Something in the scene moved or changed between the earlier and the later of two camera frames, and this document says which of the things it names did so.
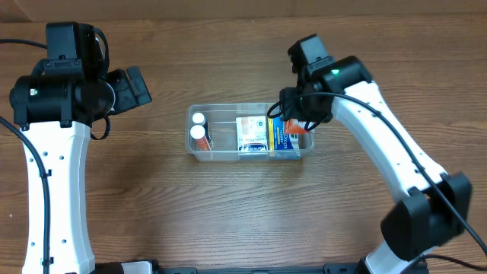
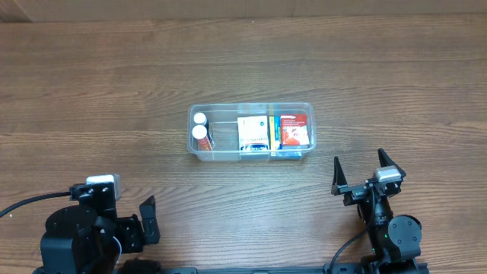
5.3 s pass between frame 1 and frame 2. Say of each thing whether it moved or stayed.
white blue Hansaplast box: stayed
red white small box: moved
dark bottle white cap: stayed
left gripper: moved
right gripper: moved
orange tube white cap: stayed
